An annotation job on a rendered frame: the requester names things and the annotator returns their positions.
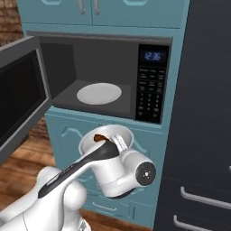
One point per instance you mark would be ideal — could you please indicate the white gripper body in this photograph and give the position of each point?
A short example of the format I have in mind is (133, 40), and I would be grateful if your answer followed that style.
(121, 143)

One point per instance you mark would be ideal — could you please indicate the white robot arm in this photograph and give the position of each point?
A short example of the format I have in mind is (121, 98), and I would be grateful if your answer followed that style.
(57, 204)

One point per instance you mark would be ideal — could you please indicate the brown chicken drumstick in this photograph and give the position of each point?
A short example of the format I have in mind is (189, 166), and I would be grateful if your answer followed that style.
(100, 138)

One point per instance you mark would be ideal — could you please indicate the white microwave turntable plate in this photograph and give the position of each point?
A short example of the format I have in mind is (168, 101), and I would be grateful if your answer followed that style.
(99, 94)

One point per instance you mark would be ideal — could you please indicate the black microwave oven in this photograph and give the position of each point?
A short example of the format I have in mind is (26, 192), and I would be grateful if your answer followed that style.
(152, 84)

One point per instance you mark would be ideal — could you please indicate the grey microwave door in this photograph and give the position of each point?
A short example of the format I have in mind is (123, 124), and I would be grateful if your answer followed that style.
(18, 93)

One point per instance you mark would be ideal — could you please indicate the teal drawer front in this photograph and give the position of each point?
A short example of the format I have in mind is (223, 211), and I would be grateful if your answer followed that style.
(141, 207)

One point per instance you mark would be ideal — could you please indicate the dark grey fridge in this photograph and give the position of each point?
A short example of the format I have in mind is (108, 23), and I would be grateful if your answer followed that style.
(201, 105)

